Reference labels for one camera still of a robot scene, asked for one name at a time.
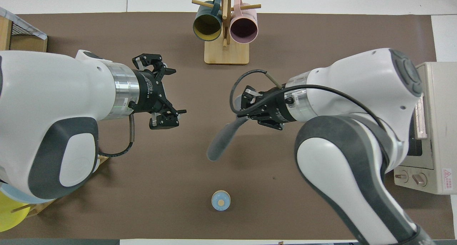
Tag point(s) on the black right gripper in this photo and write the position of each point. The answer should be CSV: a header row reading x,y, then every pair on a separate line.
x,y
278,107

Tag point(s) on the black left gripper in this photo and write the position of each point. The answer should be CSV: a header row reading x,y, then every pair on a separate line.
x,y
150,91

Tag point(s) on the purple and grey towel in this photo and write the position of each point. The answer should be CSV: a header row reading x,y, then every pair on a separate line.
x,y
221,141

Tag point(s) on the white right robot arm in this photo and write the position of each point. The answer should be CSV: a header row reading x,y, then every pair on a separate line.
x,y
357,80

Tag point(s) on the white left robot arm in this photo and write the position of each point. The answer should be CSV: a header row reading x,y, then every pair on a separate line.
x,y
43,95

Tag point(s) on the wooden plate rack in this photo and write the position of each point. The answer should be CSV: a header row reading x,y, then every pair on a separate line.
x,y
35,209

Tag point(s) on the wooden mug tree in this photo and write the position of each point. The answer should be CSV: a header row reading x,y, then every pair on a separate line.
x,y
226,55

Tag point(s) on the brown table mat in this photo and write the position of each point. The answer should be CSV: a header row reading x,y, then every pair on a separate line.
x,y
178,166

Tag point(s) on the dark teal mug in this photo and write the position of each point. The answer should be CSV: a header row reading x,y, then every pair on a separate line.
x,y
207,25

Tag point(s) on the pink mug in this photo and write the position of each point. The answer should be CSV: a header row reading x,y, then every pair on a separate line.
x,y
244,29

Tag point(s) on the blue call bell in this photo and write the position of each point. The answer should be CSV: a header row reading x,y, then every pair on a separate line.
x,y
221,201

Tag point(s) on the wooden shelf box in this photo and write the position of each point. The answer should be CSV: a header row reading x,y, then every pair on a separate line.
x,y
28,45

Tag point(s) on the marbled paper sheet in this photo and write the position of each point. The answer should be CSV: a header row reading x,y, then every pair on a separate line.
x,y
21,23

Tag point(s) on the white toaster oven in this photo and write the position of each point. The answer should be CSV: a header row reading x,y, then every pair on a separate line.
x,y
439,80

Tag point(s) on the light blue plate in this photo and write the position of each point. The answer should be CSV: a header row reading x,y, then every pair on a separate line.
x,y
10,195

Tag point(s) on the yellow plate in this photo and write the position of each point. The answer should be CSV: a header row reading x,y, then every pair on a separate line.
x,y
9,216

